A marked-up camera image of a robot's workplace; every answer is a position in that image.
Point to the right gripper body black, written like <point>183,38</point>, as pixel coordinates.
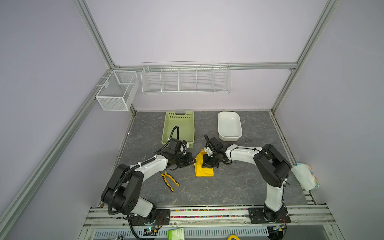
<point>210,161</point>

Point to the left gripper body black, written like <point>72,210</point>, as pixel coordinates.
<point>183,160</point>

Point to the yellow paper napkin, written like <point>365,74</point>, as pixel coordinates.
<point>199,170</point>

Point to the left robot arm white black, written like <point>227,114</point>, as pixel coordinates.
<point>122,192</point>

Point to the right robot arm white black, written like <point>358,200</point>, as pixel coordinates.
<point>272,165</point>

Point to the yellow black pliers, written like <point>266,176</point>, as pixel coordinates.
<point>167,178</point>

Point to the white oval plastic tub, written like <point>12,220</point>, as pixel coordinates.
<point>229,126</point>

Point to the green white small box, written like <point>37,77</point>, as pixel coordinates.
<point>176,234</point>

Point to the yellow tape measure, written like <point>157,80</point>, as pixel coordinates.
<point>233,237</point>

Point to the small white mesh basket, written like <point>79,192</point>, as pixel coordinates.
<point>118,91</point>

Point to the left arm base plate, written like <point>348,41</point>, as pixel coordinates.
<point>156,217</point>

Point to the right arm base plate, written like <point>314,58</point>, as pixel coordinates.
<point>256,215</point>

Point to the long white wire shelf basket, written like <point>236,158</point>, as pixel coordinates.
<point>186,77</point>

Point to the aluminium frame rail base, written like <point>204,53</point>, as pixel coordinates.
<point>202,223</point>

